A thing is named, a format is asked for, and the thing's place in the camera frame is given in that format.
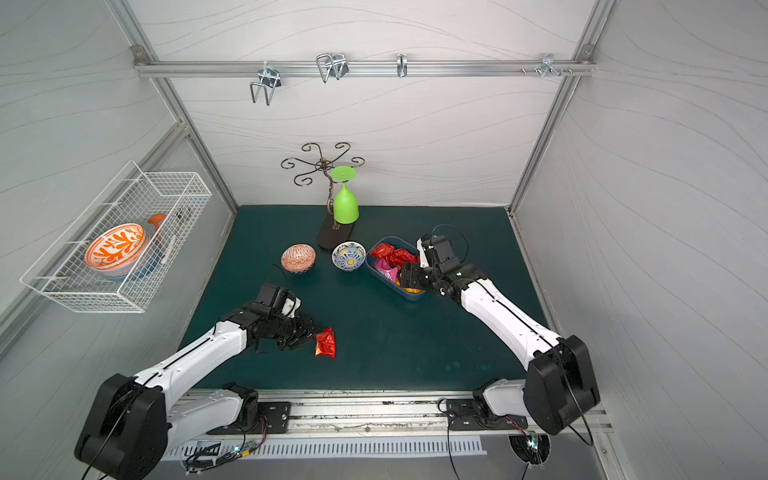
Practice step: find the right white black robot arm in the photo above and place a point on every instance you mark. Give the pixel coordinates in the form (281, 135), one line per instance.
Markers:
(560, 385)

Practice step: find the pink tea bag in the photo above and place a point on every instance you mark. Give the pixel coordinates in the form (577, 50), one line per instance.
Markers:
(388, 271)

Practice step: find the dark cup stand with rod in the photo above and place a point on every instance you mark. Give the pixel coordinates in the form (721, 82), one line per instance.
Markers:
(330, 233)

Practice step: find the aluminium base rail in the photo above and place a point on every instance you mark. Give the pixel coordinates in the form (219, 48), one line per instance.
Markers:
(337, 413)

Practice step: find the metal double hook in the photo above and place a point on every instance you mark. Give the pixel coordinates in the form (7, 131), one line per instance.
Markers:
(267, 81)

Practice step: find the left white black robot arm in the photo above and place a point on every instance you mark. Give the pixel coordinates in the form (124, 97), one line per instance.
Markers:
(134, 420)

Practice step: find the green plastic goblet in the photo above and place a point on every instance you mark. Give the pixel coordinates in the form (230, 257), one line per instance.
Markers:
(345, 204)

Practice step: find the orange spoon in basket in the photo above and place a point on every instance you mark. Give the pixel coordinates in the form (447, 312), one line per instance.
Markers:
(156, 221)

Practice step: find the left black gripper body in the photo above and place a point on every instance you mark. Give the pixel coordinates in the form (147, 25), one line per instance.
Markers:
(294, 330)

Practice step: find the blue plastic storage box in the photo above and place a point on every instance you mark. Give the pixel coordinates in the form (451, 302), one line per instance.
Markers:
(397, 242)

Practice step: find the aluminium top rail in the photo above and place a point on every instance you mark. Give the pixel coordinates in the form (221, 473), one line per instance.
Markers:
(357, 68)

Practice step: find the white wire wall basket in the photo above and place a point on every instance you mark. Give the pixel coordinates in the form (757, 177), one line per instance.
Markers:
(132, 196)

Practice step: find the orange patterned ceramic bowl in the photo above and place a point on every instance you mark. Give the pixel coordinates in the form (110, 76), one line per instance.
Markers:
(298, 258)

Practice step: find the large red tea bag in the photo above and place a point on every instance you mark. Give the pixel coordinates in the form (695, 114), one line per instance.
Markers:
(398, 257)

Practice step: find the blue patterned small bowl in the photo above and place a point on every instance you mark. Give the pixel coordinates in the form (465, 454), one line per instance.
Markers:
(349, 256)

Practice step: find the orange white bowl in basket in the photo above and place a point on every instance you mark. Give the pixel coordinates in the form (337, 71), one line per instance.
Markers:
(116, 251)

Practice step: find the metal hook right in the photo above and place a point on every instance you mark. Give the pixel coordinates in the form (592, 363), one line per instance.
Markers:
(547, 68)

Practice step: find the red tea bag front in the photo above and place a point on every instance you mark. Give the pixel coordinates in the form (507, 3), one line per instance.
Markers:
(325, 343)

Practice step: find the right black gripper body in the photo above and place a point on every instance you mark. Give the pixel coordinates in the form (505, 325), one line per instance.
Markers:
(411, 276)

